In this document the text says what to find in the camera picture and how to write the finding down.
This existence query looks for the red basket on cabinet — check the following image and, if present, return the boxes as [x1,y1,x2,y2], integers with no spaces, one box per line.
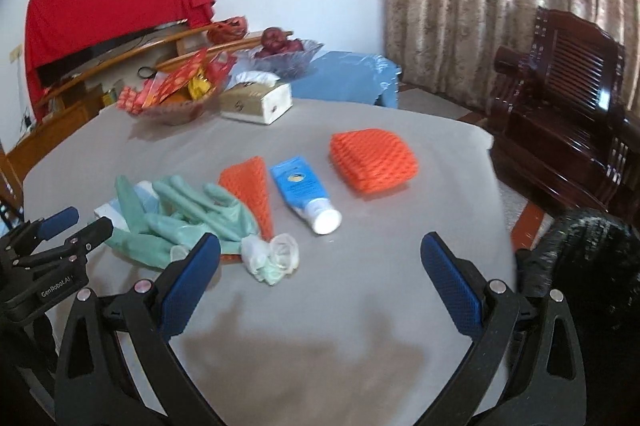
[206,16,248,45]

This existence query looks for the glass bowl of red snacks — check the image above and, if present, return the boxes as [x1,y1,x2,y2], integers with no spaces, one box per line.
[116,50,236,126]

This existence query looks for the dark wooden armchair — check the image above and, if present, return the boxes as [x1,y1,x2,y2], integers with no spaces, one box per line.
[487,8,639,223]

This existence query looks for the red cloth over television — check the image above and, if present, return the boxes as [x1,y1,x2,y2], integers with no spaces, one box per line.
[22,0,217,121]

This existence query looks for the grey tablecloth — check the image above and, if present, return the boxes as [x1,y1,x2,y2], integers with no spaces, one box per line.
[24,100,514,425]

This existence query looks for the light blue paper cup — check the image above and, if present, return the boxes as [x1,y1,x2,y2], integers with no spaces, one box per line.
[93,180,160,232]

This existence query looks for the tissue box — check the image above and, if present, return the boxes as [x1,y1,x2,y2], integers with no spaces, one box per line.
[219,70,293,126]

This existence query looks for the black television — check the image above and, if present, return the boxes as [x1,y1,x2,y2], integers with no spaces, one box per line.
[37,20,188,88]

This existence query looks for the orange foam net sleeve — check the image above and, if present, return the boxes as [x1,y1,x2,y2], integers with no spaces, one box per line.
[218,156,274,264]

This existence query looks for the black trash bin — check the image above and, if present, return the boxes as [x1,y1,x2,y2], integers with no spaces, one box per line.
[516,209,639,425]

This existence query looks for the blue tablecloth side table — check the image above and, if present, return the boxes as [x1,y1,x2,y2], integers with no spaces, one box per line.
[288,51,401,109]

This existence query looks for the glass bowl of apples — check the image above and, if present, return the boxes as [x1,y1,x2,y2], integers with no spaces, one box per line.
[234,27,323,79]

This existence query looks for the orange foam net square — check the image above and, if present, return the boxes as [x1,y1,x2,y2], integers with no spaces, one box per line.
[329,128,419,194]

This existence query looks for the green rubber gloves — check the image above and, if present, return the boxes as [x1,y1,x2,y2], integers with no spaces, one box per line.
[106,175,299,286]

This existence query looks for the blue cream tube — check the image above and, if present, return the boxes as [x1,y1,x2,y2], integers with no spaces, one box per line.
[269,156,343,235]

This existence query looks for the wooden tv cabinet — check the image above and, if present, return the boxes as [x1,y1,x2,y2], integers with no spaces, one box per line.
[0,22,294,211]

